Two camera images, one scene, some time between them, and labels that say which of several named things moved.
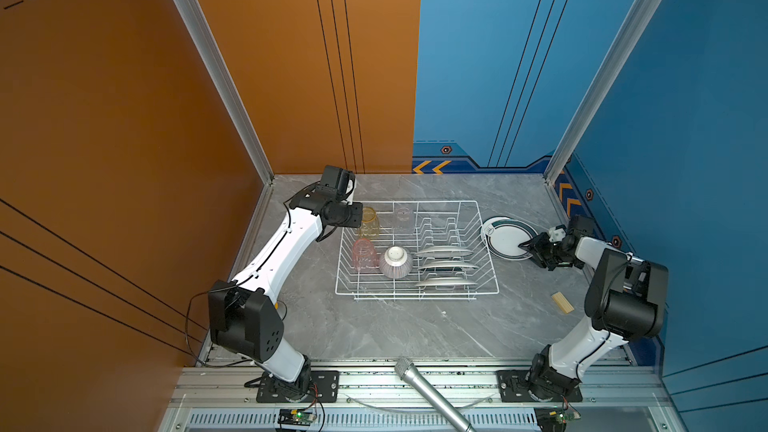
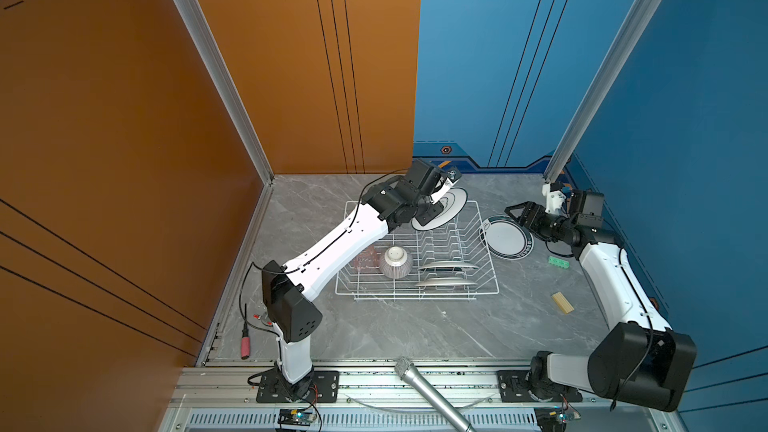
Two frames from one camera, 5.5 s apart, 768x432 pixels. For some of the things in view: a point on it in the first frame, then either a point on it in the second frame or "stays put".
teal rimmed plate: (445, 252) -> (453, 203)
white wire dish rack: (417, 250) stays put
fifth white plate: (446, 281) stays put
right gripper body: (550, 253) -> (546, 225)
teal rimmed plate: (449, 264) stays put
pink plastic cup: (364, 254) stays put
